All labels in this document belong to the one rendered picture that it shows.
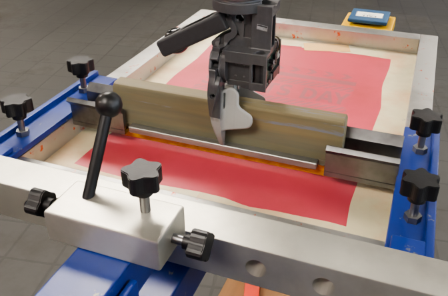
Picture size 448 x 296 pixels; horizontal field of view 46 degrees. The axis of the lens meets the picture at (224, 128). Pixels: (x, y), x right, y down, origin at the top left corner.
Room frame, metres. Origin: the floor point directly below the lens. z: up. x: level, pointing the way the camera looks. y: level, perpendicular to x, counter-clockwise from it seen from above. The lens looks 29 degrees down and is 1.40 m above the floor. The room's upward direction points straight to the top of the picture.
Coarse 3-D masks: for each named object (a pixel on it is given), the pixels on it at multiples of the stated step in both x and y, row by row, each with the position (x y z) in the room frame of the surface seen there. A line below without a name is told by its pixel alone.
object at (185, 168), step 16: (208, 48) 1.16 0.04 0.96; (288, 48) 1.16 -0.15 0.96; (192, 64) 1.06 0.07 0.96; (208, 64) 1.06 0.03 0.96; (288, 64) 1.06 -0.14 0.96; (176, 80) 0.98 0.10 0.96; (192, 80) 0.98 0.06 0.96; (112, 144) 0.73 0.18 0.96; (128, 144) 0.73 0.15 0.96; (144, 144) 0.73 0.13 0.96; (160, 144) 0.73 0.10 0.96; (80, 160) 0.68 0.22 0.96; (112, 160) 0.68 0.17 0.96; (128, 160) 0.68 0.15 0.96; (160, 160) 0.68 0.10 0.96; (176, 160) 0.68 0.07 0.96; (192, 160) 0.68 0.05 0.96; (208, 160) 0.68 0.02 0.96; (176, 176) 0.64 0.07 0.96; (192, 176) 0.64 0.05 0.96; (208, 176) 0.64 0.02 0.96
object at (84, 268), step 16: (80, 256) 0.38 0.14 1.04; (96, 256) 0.38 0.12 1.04; (64, 272) 0.36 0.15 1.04; (80, 272) 0.36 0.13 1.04; (96, 272) 0.36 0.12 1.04; (112, 272) 0.36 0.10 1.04; (128, 272) 0.37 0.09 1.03; (144, 272) 0.39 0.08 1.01; (48, 288) 0.34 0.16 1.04; (64, 288) 0.34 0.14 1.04; (80, 288) 0.34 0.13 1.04; (96, 288) 0.34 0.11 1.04; (112, 288) 0.34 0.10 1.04
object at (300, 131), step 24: (120, 96) 0.73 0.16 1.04; (144, 96) 0.72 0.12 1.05; (168, 96) 0.70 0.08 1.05; (192, 96) 0.69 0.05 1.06; (144, 120) 0.72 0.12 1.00; (168, 120) 0.71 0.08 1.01; (192, 120) 0.69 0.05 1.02; (264, 120) 0.65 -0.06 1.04; (288, 120) 0.64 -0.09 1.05; (312, 120) 0.63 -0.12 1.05; (336, 120) 0.62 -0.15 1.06; (264, 144) 0.65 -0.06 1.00; (288, 144) 0.64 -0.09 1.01; (312, 144) 0.63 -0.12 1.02; (336, 144) 0.61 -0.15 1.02
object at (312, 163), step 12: (132, 132) 0.71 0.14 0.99; (144, 132) 0.71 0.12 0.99; (156, 132) 0.70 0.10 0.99; (168, 132) 0.70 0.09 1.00; (180, 132) 0.70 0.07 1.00; (192, 144) 0.68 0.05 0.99; (204, 144) 0.67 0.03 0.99; (216, 144) 0.66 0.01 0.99; (228, 144) 0.66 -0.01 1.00; (240, 144) 0.66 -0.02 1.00; (252, 156) 0.64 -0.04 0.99; (264, 156) 0.64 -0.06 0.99; (276, 156) 0.63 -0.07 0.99; (288, 156) 0.63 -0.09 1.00; (300, 156) 0.63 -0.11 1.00; (312, 168) 0.61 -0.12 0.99
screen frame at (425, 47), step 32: (288, 32) 1.23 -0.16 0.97; (320, 32) 1.20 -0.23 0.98; (352, 32) 1.18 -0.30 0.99; (384, 32) 1.17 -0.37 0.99; (128, 64) 0.98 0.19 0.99; (160, 64) 1.05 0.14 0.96; (416, 64) 0.98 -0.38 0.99; (416, 96) 0.83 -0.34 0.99; (64, 128) 0.73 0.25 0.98; (32, 160) 0.63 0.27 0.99; (160, 192) 0.55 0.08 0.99
